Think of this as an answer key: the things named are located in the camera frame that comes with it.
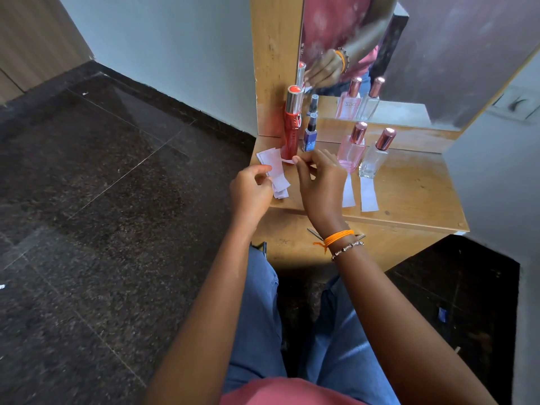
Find person's right forearm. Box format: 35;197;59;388
323;229;499;405

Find wooden dressing table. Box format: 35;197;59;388
248;0;540;275

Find metal drawer handle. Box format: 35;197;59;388
307;227;367;243

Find pink shirt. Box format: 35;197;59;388
219;377;368;405

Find person's right hand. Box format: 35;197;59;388
292;148;352;239

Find person's left hand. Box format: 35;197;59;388
229;164;275;226

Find white wall socket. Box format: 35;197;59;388
485;83;540;123

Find wall mirror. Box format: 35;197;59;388
295;0;540;132

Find tall red perfume bottle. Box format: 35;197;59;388
280;84;305;161

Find beaded bracelet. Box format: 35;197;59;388
331;240;365;262

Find orange thread bracelet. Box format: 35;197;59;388
312;229;356;255

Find pink perfume bottle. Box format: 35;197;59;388
336;121;368;174

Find blue jeans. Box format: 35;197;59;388
221;242;390;405

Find bundle of white paper strips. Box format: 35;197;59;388
256;148;292;200

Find clear perfume bottle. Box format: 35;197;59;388
359;127;397;180

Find white paper strip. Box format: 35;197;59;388
359;176;380;213
341;171;357;209

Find small blue perfume bottle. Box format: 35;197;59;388
301;112;320;153

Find person's left forearm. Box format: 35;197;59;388
143;219;264;405

